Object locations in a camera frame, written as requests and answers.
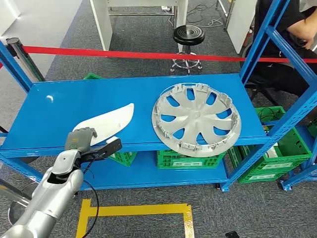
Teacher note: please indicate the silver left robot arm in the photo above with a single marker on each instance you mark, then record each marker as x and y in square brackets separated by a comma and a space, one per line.
[49, 197]

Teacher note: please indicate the small black floor object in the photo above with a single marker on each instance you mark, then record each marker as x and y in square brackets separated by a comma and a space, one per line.
[231, 235]

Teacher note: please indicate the white power strip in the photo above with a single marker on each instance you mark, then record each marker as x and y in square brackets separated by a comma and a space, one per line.
[165, 8]

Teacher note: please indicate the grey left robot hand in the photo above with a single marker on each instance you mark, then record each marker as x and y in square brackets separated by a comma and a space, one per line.
[79, 139]

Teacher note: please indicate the long red barrier belt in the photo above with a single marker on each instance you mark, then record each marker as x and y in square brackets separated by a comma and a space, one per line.
[124, 54]

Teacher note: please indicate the black-capped chrome stanchion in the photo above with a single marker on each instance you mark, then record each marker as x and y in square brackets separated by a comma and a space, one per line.
[24, 59]

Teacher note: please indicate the yellow floor tape frame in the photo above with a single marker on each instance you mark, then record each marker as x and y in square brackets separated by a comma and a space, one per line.
[138, 210]

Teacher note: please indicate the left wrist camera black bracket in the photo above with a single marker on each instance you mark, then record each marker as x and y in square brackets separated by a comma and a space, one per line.
[109, 149]

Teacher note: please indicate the white desk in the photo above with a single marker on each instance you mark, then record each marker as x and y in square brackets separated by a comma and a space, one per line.
[103, 23]

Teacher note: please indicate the small white box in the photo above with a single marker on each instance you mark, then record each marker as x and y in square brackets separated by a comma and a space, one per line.
[272, 152]

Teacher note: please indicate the green plastic crate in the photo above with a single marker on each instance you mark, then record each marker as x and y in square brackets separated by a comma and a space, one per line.
[124, 158]
[313, 129]
[188, 161]
[284, 164]

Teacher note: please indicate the silver wheel hubcap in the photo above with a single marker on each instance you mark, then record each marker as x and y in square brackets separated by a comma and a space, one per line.
[195, 120]

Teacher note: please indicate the black round stool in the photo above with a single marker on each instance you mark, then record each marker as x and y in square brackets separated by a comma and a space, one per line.
[189, 34]

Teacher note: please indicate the white furniture panel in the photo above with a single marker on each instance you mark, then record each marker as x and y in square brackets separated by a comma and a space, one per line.
[240, 23]

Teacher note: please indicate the white curved plastic part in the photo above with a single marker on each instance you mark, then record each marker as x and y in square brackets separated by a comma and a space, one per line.
[111, 121]

